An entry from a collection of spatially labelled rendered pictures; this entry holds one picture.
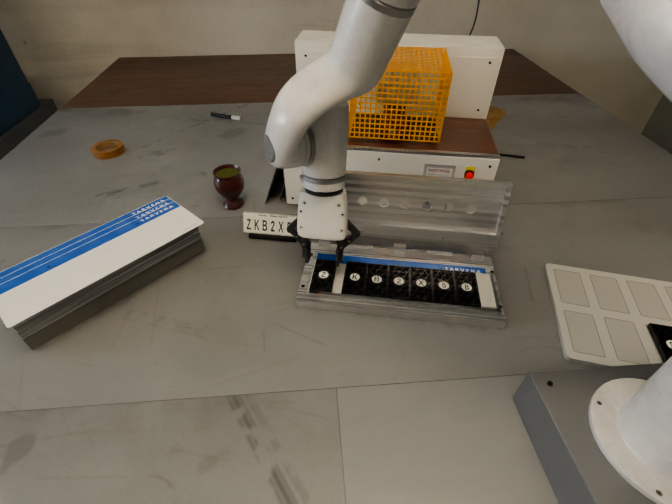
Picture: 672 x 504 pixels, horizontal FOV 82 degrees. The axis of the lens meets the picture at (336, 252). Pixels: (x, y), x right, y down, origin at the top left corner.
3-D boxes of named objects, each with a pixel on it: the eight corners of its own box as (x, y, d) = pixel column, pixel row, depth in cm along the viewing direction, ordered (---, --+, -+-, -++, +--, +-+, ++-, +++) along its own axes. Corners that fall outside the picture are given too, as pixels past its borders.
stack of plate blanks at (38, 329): (32, 350, 76) (0, 316, 68) (10, 315, 82) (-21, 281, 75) (205, 249, 98) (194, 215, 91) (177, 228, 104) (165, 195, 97)
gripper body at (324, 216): (293, 187, 72) (295, 240, 77) (348, 191, 71) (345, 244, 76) (302, 174, 78) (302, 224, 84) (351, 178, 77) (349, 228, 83)
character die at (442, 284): (432, 304, 82) (433, 301, 81) (430, 272, 89) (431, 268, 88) (456, 307, 81) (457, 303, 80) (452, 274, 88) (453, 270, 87)
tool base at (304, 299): (295, 306, 84) (294, 295, 81) (312, 245, 99) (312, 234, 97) (503, 328, 79) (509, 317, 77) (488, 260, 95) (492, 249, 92)
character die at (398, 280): (386, 300, 82) (386, 296, 82) (388, 268, 90) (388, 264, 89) (409, 302, 82) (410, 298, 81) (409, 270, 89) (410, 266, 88)
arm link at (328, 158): (312, 183, 68) (354, 174, 72) (312, 104, 61) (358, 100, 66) (290, 170, 74) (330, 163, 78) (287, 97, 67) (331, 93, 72)
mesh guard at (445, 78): (348, 137, 98) (350, 68, 87) (356, 106, 113) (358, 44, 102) (439, 142, 96) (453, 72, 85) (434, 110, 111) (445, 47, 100)
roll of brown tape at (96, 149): (115, 160, 132) (112, 154, 130) (87, 158, 133) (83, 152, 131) (130, 146, 139) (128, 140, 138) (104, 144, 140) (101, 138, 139)
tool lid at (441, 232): (309, 170, 86) (311, 167, 87) (310, 244, 95) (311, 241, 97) (513, 184, 81) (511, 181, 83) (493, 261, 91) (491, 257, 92)
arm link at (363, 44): (326, 5, 42) (273, 183, 66) (430, 11, 50) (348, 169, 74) (292, -43, 45) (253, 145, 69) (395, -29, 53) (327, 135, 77)
